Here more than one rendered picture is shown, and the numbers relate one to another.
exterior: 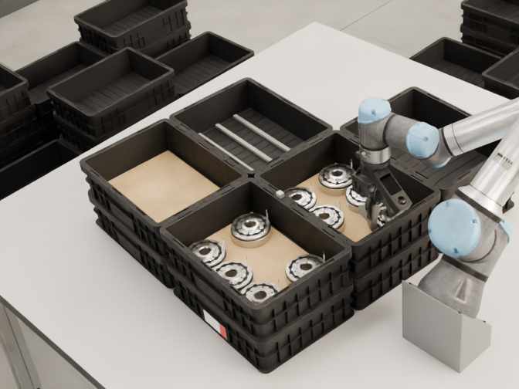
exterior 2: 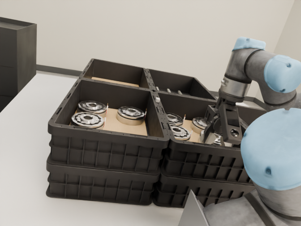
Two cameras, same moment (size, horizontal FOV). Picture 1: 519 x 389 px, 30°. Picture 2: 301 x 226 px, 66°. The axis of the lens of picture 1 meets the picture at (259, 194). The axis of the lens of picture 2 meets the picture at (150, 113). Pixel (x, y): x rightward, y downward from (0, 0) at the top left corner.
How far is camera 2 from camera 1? 1.77 m
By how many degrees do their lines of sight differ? 25
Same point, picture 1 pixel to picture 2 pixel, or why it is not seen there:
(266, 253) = (125, 128)
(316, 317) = (113, 181)
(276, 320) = (71, 154)
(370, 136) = (235, 63)
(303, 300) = (104, 155)
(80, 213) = not seen: hidden behind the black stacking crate
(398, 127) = (264, 54)
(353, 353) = not seen: outside the picture
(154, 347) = (27, 141)
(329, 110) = not seen: hidden behind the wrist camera
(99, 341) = (14, 123)
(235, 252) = (111, 119)
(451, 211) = (288, 119)
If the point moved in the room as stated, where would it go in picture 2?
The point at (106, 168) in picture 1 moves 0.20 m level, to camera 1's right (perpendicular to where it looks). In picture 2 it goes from (104, 71) to (134, 82)
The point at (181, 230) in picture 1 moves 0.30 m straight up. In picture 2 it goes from (92, 89) to (101, 6)
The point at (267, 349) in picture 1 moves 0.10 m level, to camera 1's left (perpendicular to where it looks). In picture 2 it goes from (55, 175) to (29, 158)
